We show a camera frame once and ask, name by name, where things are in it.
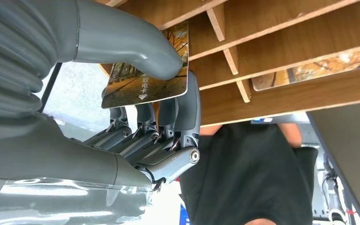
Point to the wooden card organizer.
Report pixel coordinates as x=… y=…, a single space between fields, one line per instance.
x=291 y=37

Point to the black stand pole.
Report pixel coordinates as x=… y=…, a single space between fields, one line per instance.
x=50 y=88

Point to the clear plastic film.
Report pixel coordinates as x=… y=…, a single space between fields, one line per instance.
x=59 y=202

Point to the person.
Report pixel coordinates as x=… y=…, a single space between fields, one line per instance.
x=248 y=174

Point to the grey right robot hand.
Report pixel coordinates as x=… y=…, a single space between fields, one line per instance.
x=59 y=155

